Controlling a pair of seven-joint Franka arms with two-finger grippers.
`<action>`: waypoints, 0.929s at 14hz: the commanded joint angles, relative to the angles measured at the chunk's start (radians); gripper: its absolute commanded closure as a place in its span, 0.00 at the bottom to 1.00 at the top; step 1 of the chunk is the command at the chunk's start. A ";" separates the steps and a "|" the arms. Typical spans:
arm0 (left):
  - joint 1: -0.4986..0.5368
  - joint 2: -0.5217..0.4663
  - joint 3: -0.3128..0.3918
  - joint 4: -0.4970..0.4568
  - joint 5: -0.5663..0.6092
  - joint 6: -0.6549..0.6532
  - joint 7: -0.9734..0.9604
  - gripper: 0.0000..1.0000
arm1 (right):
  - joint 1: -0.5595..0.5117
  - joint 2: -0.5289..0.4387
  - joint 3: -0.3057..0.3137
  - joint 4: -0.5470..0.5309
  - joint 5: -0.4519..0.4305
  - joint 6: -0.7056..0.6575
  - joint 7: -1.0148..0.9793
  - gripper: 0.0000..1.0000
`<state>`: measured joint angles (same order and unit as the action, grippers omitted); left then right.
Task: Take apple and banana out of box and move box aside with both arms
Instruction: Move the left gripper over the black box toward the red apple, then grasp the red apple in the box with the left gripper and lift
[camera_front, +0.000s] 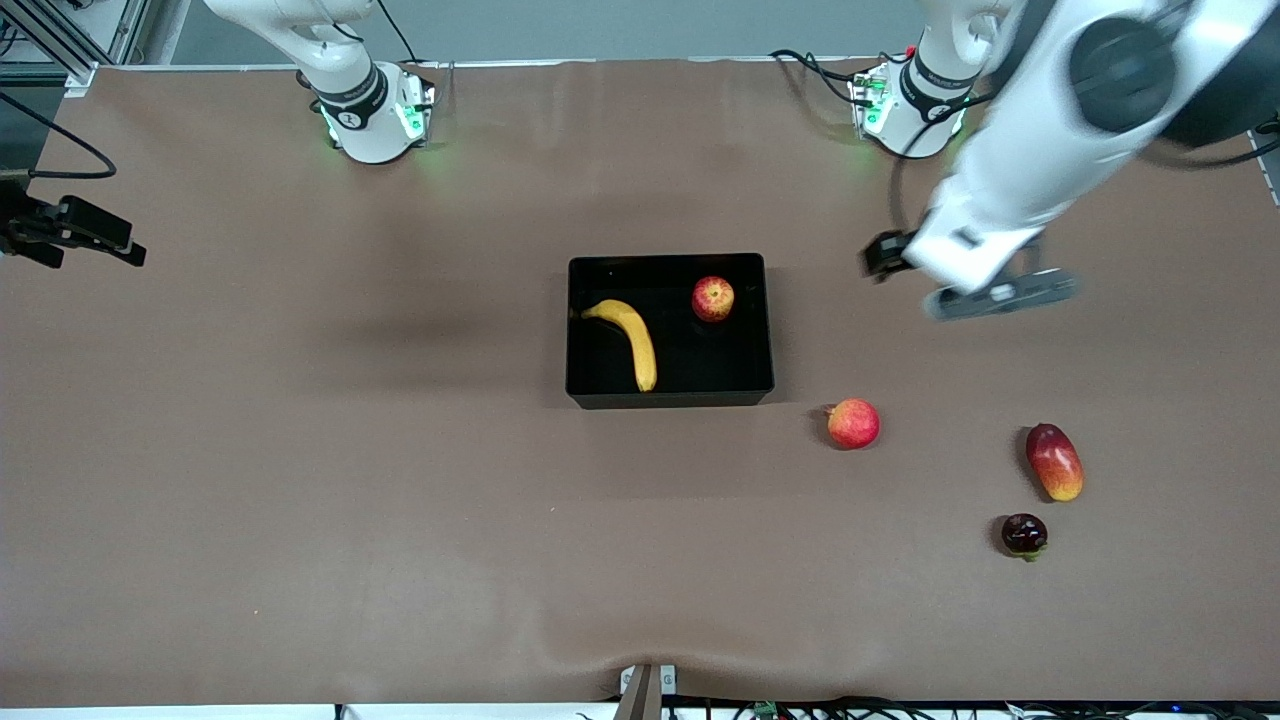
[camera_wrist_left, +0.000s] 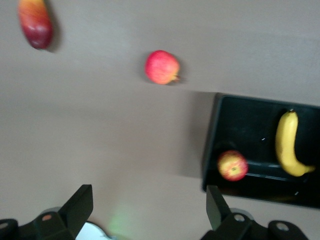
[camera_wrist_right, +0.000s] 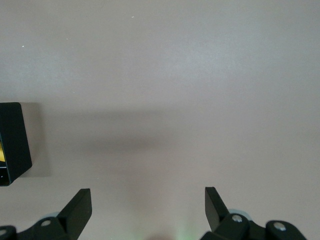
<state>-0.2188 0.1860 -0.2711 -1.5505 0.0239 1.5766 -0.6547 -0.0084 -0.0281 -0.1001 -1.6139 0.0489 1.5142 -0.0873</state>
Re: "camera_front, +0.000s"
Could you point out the red yellow mango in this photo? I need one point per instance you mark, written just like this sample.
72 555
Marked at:
1055 463

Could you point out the aluminium frame profile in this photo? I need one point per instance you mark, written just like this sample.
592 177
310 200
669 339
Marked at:
60 35
1268 165

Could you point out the yellow banana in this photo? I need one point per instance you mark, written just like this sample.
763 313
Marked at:
637 340

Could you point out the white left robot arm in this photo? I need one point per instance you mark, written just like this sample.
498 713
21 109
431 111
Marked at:
1050 120

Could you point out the dark purple mangosteen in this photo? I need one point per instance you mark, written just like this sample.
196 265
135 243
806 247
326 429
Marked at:
1024 534

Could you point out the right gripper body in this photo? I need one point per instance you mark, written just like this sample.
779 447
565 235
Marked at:
28 226

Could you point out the brown table cover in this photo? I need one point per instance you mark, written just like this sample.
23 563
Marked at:
300 550

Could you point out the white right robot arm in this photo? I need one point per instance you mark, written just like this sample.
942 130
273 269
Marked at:
370 130

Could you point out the black rectangular plastic box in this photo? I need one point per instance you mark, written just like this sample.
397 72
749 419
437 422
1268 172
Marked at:
700 375

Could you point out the red apple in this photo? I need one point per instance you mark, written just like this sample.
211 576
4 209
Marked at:
853 424
713 299

